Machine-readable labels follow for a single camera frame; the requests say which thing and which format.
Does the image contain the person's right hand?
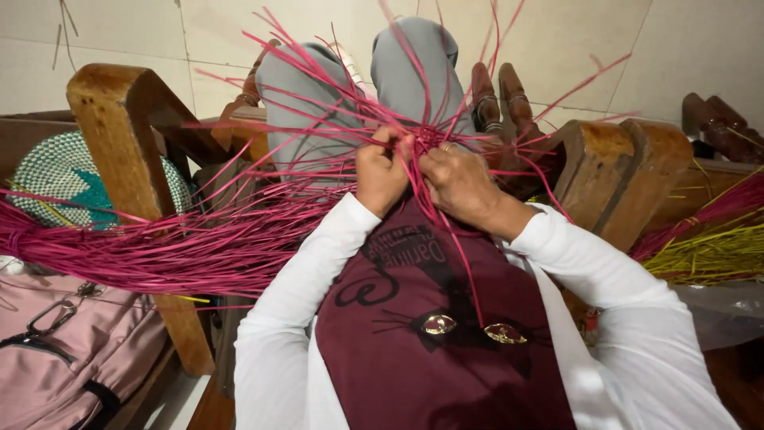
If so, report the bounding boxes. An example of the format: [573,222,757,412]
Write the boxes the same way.
[419,141,521,241]

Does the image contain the person's left hand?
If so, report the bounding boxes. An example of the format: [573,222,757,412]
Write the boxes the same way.
[356,127,417,219]

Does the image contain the pink woven straw piece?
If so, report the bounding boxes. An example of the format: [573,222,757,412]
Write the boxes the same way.
[185,0,642,328]

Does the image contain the dark carved wooden chair legs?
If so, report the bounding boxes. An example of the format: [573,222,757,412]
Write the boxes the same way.
[470,61,541,153]

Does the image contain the person's grey trouser legs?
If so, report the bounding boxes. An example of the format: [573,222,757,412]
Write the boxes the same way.
[255,16,479,183]

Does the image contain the person's white shoe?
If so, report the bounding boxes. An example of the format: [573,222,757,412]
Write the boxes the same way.
[329,42,372,96]

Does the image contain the brown carved wooden leg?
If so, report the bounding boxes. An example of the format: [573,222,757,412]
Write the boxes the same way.
[211,38,283,152]

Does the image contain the person's maroon printed top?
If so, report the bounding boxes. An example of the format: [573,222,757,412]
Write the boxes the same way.
[314,197,578,430]

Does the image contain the long bundle of pink straws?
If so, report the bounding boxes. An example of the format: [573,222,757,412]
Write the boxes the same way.
[0,179,359,299]

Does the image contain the tied bundle of pink straws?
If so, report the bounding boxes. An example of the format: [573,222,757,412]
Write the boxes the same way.
[630,173,764,262]

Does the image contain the bundle of yellow-green straws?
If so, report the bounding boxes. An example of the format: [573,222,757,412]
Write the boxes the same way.
[641,206,764,286]

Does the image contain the light wooden chair armrest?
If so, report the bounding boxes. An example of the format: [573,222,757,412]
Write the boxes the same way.
[66,63,217,377]

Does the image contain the dark turned wooden furniture legs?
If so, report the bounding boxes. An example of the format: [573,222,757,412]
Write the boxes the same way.
[682,92,764,166]

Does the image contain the clear plastic bag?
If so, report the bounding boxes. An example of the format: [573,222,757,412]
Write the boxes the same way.
[671,279,764,352]

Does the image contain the green white woven round mat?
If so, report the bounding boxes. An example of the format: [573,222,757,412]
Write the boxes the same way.
[6,130,193,231]

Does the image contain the metal carabiner clip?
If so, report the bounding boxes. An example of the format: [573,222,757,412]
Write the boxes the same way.
[26,299,79,336]

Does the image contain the pink backpack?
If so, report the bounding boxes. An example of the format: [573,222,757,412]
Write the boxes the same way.
[0,272,169,430]

